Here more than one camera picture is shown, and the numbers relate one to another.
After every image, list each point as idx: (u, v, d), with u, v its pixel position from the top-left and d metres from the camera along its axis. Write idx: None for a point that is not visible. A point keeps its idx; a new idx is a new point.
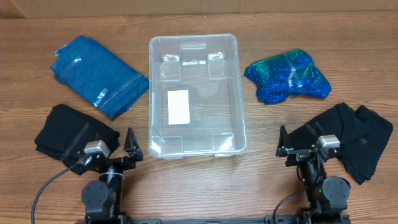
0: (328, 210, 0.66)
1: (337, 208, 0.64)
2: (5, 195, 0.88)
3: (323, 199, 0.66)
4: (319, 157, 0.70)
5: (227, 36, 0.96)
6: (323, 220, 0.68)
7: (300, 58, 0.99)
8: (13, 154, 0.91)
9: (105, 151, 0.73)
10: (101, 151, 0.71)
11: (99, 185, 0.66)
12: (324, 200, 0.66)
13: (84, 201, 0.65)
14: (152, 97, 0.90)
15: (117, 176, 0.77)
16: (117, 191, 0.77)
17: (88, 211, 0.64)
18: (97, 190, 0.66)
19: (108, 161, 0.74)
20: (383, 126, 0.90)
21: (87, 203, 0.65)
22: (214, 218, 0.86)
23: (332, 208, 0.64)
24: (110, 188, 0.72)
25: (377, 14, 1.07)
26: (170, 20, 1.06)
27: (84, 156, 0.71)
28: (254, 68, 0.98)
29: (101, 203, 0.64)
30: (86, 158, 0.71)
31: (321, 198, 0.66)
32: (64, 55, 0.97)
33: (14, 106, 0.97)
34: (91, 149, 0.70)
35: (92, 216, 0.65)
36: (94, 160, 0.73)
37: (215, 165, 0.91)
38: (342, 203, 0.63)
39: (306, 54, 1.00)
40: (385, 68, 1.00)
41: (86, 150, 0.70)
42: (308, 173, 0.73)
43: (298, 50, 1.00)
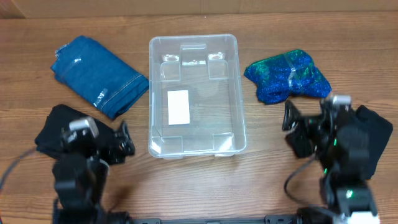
0: (349, 163, 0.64)
1: (359, 157, 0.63)
2: (4, 195, 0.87)
3: (341, 153, 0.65)
4: (331, 113, 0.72)
5: (227, 36, 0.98)
6: (346, 186, 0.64)
7: (300, 58, 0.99)
8: (13, 154, 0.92)
9: (92, 129, 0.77)
10: (87, 126, 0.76)
11: (76, 158, 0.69)
12: (341, 154, 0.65)
13: (56, 176, 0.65)
14: (152, 98, 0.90)
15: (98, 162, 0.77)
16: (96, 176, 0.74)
17: (58, 183, 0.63)
18: (74, 162, 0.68)
19: (93, 140, 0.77)
20: (383, 126, 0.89)
21: (58, 176, 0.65)
22: (214, 217, 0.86)
23: (351, 159, 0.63)
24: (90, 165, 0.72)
25: (377, 14, 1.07)
26: (170, 20, 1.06)
27: (69, 132, 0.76)
28: (254, 68, 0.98)
29: (74, 176, 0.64)
30: (71, 135, 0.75)
31: (339, 154, 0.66)
32: (64, 55, 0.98)
33: (14, 106, 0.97)
34: (78, 124, 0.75)
35: (63, 191, 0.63)
36: (80, 137, 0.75)
37: (215, 165, 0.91)
38: (360, 150, 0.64)
39: (305, 54, 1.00)
40: (384, 68, 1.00)
41: (71, 126, 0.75)
42: (321, 137, 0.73)
43: (298, 50, 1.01)
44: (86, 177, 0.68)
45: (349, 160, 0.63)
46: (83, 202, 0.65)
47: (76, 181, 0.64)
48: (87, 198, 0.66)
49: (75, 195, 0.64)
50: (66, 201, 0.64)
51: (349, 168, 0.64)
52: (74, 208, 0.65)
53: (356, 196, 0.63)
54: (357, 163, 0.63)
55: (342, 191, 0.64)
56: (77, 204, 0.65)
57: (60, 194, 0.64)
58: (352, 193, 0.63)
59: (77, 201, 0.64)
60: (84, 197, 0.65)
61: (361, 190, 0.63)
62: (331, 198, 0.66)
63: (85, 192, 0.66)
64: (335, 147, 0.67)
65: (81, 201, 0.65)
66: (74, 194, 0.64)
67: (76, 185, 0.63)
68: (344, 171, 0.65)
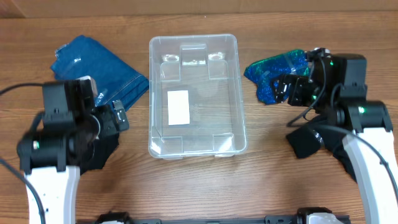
0: (348, 70, 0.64)
1: (357, 65, 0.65)
2: (5, 196, 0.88)
3: (341, 74, 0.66)
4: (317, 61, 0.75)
5: (227, 36, 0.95)
6: (357, 103, 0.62)
7: (300, 58, 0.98)
8: (13, 154, 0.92)
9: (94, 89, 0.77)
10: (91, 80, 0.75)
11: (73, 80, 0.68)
12: (341, 77, 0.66)
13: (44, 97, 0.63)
14: (152, 98, 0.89)
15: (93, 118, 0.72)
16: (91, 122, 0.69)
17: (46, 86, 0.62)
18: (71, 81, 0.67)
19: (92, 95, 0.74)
20: None
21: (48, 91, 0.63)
22: (214, 218, 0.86)
23: (349, 70, 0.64)
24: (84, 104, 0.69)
25: (377, 13, 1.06)
26: (170, 20, 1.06)
27: None
28: (254, 68, 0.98)
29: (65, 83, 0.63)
30: None
31: (339, 78, 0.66)
32: (64, 55, 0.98)
33: (13, 106, 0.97)
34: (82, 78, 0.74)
35: (53, 95, 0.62)
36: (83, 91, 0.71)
37: (215, 166, 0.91)
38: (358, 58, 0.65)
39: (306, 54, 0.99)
40: (385, 68, 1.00)
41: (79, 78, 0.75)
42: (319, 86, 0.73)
43: (299, 50, 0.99)
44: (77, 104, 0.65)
45: (347, 68, 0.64)
46: (66, 115, 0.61)
47: (66, 88, 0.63)
48: (73, 111, 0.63)
49: (61, 100, 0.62)
50: (50, 105, 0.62)
51: (350, 79, 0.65)
52: (57, 118, 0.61)
53: (367, 114, 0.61)
54: (356, 74, 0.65)
55: (347, 90, 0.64)
56: (61, 117, 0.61)
57: (45, 96, 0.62)
58: (364, 109, 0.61)
59: (62, 114, 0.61)
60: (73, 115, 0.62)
61: (374, 107, 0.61)
62: (340, 116, 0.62)
63: (72, 108, 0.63)
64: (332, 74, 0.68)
65: (66, 114, 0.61)
66: (61, 99, 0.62)
67: (65, 93, 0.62)
68: (349, 89, 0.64)
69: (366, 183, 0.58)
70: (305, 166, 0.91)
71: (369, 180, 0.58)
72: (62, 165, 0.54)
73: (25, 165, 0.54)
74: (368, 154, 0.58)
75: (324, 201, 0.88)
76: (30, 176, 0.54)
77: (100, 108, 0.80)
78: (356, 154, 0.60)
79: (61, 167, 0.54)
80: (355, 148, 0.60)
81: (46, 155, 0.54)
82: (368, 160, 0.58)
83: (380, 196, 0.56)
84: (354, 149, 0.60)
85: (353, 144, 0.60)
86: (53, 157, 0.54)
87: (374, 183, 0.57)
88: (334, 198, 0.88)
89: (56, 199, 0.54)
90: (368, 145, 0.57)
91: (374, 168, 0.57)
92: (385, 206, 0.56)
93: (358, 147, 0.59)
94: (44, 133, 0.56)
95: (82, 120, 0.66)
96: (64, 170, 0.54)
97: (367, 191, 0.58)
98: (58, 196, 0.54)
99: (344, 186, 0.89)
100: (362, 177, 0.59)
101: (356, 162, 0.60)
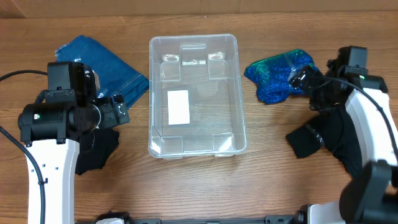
0: (352, 53, 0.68)
1: (359, 50, 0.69)
2: (5, 195, 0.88)
3: (344, 59, 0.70)
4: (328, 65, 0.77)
5: (227, 36, 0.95)
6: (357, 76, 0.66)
7: (300, 58, 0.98)
8: (13, 154, 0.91)
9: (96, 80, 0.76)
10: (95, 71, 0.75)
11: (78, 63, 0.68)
12: (345, 60, 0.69)
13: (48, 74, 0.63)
14: (152, 98, 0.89)
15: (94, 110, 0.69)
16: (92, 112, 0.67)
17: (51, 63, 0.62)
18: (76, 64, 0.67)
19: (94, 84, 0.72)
20: None
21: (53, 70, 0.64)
22: (214, 218, 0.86)
23: (353, 51, 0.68)
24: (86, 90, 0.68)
25: (377, 13, 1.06)
26: (170, 20, 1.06)
27: None
28: (254, 68, 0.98)
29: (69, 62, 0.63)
30: None
31: (342, 61, 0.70)
32: (64, 55, 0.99)
33: (13, 106, 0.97)
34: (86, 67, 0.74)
35: (56, 73, 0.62)
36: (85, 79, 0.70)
37: (215, 165, 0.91)
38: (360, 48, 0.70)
39: (305, 53, 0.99)
40: (385, 68, 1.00)
41: None
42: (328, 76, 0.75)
43: (299, 50, 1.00)
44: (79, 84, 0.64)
45: (351, 51, 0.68)
46: (69, 93, 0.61)
47: (71, 67, 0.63)
48: (75, 89, 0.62)
49: (65, 78, 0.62)
50: (53, 83, 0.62)
51: (354, 60, 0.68)
52: (59, 96, 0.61)
53: (367, 83, 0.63)
54: (360, 58, 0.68)
55: (352, 69, 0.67)
56: (63, 95, 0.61)
57: (50, 73, 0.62)
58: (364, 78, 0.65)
59: (64, 92, 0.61)
60: (73, 92, 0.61)
61: (374, 81, 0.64)
62: (344, 86, 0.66)
63: (74, 88, 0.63)
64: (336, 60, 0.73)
65: (68, 92, 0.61)
66: (65, 77, 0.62)
67: (69, 71, 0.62)
68: (354, 70, 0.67)
69: (364, 130, 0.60)
70: (305, 166, 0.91)
71: (367, 125, 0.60)
72: (61, 137, 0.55)
73: (25, 136, 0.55)
74: (368, 106, 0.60)
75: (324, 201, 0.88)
76: (30, 147, 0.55)
77: (102, 99, 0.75)
78: (357, 106, 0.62)
79: (61, 139, 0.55)
80: (356, 102, 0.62)
81: (45, 127, 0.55)
82: (366, 108, 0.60)
83: (379, 138, 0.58)
84: (355, 104, 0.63)
85: (355, 99, 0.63)
86: (53, 129, 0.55)
87: (372, 128, 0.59)
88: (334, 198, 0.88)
89: (55, 170, 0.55)
90: (365, 96, 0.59)
91: (372, 116, 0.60)
92: (382, 145, 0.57)
93: (358, 100, 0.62)
94: (45, 107, 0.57)
95: (83, 102, 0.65)
96: (63, 142, 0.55)
97: (366, 137, 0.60)
98: (57, 167, 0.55)
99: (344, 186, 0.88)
100: (362, 124, 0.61)
101: (357, 114, 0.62)
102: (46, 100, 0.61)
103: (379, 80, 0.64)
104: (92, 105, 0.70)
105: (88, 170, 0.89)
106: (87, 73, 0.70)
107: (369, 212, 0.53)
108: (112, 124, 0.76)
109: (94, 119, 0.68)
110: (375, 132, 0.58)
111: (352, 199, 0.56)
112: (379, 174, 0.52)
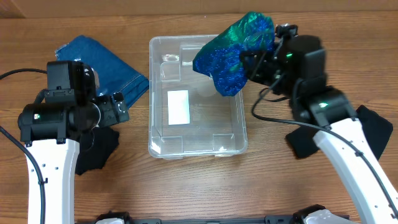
0: (308, 63, 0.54)
1: (316, 55, 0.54)
2: (5, 195, 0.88)
3: (299, 66, 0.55)
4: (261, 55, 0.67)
5: None
6: (318, 98, 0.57)
7: (252, 25, 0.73)
8: (13, 153, 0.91)
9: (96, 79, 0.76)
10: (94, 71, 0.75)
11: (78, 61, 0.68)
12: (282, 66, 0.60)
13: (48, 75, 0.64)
14: (152, 98, 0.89)
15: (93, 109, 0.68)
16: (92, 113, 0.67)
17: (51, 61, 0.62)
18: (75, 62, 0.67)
19: (94, 84, 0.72)
20: (383, 127, 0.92)
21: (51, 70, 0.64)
22: (214, 218, 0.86)
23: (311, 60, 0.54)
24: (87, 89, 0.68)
25: (377, 13, 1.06)
26: (170, 20, 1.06)
27: None
28: (202, 58, 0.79)
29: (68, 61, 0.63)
30: None
31: (296, 66, 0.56)
32: (64, 55, 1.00)
33: (14, 106, 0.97)
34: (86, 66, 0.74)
35: (56, 73, 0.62)
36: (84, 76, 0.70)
37: (215, 166, 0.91)
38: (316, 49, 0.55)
39: (260, 17, 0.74)
40: (385, 68, 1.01)
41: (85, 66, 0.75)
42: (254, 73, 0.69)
43: (249, 14, 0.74)
44: (78, 84, 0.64)
45: (306, 60, 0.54)
46: (68, 93, 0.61)
47: (70, 66, 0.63)
48: (75, 89, 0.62)
49: (65, 78, 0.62)
50: (53, 83, 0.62)
51: (312, 71, 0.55)
52: (59, 96, 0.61)
53: (331, 107, 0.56)
54: (318, 67, 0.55)
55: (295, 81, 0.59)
56: (63, 95, 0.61)
57: (49, 72, 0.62)
58: (327, 104, 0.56)
59: (64, 92, 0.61)
60: (73, 91, 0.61)
61: (336, 101, 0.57)
62: (305, 115, 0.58)
63: (74, 88, 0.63)
64: (295, 46, 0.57)
65: (68, 91, 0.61)
66: (65, 77, 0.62)
67: (69, 71, 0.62)
68: (311, 83, 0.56)
69: (350, 180, 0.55)
70: (305, 166, 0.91)
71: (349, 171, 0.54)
72: (61, 137, 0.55)
73: (25, 136, 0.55)
74: (342, 147, 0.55)
75: (324, 200, 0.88)
76: (30, 147, 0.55)
77: (101, 97, 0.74)
78: (331, 150, 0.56)
79: (61, 139, 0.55)
80: (329, 146, 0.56)
81: (46, 127, 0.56)
82: (336, 129, 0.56)
83: (369, 190, 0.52)
84: (327, 144, 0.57)
85: (326, 140, 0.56)
86: (53, 129, 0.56)
87: (357, 176, 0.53)
88: (334, 198, 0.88)
89: (55, 170, 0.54)
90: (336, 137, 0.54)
91: (351, 161, 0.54)
92: (365, 183, 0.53)
93: (329, 140, 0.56)
94: (45, 107, 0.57)
95: (83, 101, 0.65)
96: (63, 142, 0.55)
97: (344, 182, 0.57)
98: (57, 167, 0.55)
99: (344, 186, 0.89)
100: (343, 172, 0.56)
101: (333, 157, 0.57)
102: (46, 100, 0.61)
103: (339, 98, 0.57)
104: (92, 103, 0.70)
105: (89, 169, 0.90)
106: (85, 71, 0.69)
107: None
108: (111, 123, 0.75)
109: (94, 117, 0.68)
110: (362, 178, 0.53)
111: None
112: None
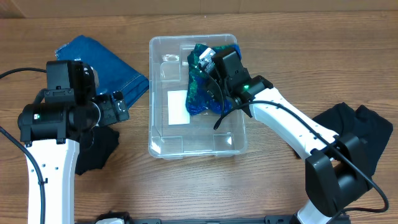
0: (227, 64, 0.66)
1: (231, 57, 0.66)
2: (5, 195, 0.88)
3: (222, 68, 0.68)
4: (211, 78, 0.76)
5: (227, 36, 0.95)
6: (244, 84, 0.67)
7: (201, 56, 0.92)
8: (13, 154, 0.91)
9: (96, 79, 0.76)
10: (94, 71, 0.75)
11: (78, 62, 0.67)
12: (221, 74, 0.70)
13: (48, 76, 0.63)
14: (152, 98, 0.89)
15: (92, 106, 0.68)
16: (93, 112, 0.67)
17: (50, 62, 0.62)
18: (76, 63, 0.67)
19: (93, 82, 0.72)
20: (384, 126, 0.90)
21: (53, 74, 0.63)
22: (214, 218, 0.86)
23: (224, 60, 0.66)
24: (87, 89, 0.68)
25: (377, 13, 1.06)
26: (170, 19, 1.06)
27: None
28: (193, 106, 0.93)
29: (68, 61, 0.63)
30: None
31: (221, 68, 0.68)
32: (64, 55, 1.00)
33: (13, 106, 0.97)
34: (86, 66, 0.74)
35: (56, 73, 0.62)
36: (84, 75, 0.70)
37: (215, 166, 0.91)
38: (229, 52, 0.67)
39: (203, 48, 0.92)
40: (385, 68, 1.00)
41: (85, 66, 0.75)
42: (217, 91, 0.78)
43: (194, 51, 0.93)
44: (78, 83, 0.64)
45: (224, 61, 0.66)
46: (68, 93, 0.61)
47: (70, 66, 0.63)
48: (74, 88, 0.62)
49: (65, 78, 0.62)
50: (53, 83, 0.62)
51: (231, 68, 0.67)
52: (59, 96, 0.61)
53: (252, 89, 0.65)
54: (233, 63, 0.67)
55: (232, 79, 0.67)
56: (63, 95, 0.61)
57: (48, 71, 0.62)
58: (248, 86, 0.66)
59: (64, 92, 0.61)
60: (72, 91, 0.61)
61: (257, 84, 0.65)
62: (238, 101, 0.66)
63: (74, 87, 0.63)
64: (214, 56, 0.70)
65: (68, 91, 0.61)
66: (64, 77, 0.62)
67: (69, 71, 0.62)
68: (236, 77, 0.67)
69: (283, 131, 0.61)
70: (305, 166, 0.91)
71: (278, 122, 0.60)
72: (61, 137, 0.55)
73: (25, 136, 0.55)
74: (266, 106, 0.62)
75: None
76: (30, 147, 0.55)
77: (101, 96, 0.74)
78: (262, 113, 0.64)
79: (61, 139, 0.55)
80: (259, 110, 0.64)
81: (46, 127, 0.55)
82: (259, 98, 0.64)
83: (294, 128, 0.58)
84: (259, 112, 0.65)
85: (255, 109, 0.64)
86: (53, 129, 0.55)
87: (283, 122, 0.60)
88: None
89: (55, 170, 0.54)
90: (259, 101, 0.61)
91: (274, 112, 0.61)
92: (291, 125, 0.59)
93: (258, 108, 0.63)
94: (45, 107, 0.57)
95: (83, 100, 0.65)
96: (63, 142, 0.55)
97: (283, 137, 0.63)
98: (57, 167, 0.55)
99: None
100: (277, 126, 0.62)
101: (266, 117, 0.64)
102: (46, 101, 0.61)
103: (259, 80, 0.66)
104: (92, 102, 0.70)
105: (88, 169, 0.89)
106: (84, 70, 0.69)
107: (335, 193, 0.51)
108: (111, 122, 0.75)
109: (94, 117, 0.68)
110: (286, 122, 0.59)
111: (317, 196, 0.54)
112: (322, 167, 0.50)
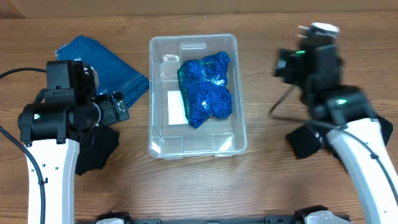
0: (323, 55, 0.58)
1: (329, 48, 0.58)
2: (5, 195, 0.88)
3: (313, 60, 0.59)
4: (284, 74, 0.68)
5: (227, 36, 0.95)
6: (336, 94, 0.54)
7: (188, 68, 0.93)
8: (13, 153, 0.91)
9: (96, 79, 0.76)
10: (94, 71, 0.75)
11: (78, 61, 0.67)
12: (311, 63, 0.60)
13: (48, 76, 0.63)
14: (152, 98, 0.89)
15: (92, 107, 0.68)
16: (93, 113, 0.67)
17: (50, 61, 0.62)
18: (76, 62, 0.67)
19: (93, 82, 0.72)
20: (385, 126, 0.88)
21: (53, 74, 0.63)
22: (214, 218, 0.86)
23: (322, 47, 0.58)
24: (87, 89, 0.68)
25: (378, 13, 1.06)
26: (170, 19, 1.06)
27: None
28: (192, 115, 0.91)
29: (68, 61, 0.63)
30: None
31: (311, 65, 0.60)
32: (64, 55, 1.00)
33: (13, 106, 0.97)
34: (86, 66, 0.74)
35: (56, 73, 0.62)
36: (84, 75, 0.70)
37: (215, 166, 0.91)
38: (330, 42, 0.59)
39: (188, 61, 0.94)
40: (385, 68, 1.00)
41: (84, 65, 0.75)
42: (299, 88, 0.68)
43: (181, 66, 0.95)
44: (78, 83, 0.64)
45: (316, 51, 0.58)
46: (68, 92, 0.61)
47: (69, 66, 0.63)
48: (74, 88, 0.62)
49: (65, 78, 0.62)
50: (53, 83, 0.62)
51: (324, 64, 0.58)
52: (59, 96, 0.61)
53: (350, 104, 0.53)
54: (330, 56, 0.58)
55: (319, 76, 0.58)
56: (63, 95, 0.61)
57: (48, 71, 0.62)
58: (346, 101, 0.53)
59: (64, 92, 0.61)
60: (72, 91, 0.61)
61: (354, 96, 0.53)
62: (318, 111, 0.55)
63: (74, 87, 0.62)
64: (306, 43, 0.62)
65: (68, 91, 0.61)
66: (64, 77, 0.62)
67: (69, 70, 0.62)
68: (324, 77, 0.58)
69: (359, 180, 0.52)
70: (305, 166, 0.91)
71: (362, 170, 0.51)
72: (61, 137, 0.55)
73: (25, 136, 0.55)
74: (358, 148, 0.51)
75: (324, 200, 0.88)
76: (30, 147, 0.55)
77: (101, 96, 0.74)
78: (346, 150, 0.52)
79: (61, 139, 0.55)
80: (342, 145, 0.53)
81: (46, 127, 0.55)
82: (352, 127, 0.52)
83: (378, 183, 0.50)
84: (342, 145, 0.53)
85: (341, 141, 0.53)
86: (53, 129, 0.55)
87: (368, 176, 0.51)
88: (334, 199, 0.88)
89: (55, 170, 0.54)
90: (353, 136, 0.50)
91: (364, 161, 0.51)
92: (375, 177, 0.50)
93: (346, 142, 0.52)
94: (45, 107, 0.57)
95: (83, 100, 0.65)
96: (63, 142, 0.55)
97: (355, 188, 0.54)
98: (57, 167, 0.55)
99: (344, 186, 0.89)
100: (356, 172, 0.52)
101: (347, 160, 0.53)
102: (46, 100, 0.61)
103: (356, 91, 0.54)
104: (92, 102, 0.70)
105: (88, 170, 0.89)
106: (84, 70, 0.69)
107: None
108: (111, 122, 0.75)
109: (95, 117, 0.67)
110: (372, 178, 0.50)
111: None
112: None
